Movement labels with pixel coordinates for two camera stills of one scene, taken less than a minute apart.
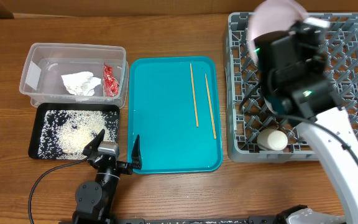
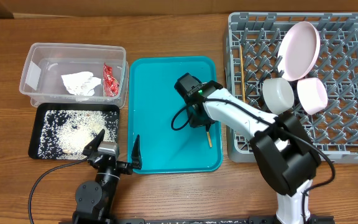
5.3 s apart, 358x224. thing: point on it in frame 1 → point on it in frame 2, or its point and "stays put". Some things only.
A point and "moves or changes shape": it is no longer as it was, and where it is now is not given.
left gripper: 127,167 stays put
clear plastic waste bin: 75,73 stays put
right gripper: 317,59 → 197,122
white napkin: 81,83 stays put
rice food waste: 64,134 stays put
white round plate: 273,16 moves or changes shape
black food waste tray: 63,130 stays put
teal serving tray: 174,106 stays put
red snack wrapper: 111,84 stays put
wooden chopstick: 211,109 moves or changes shape
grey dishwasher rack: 256,133 stays put
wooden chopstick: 194,96 moves or changes shape
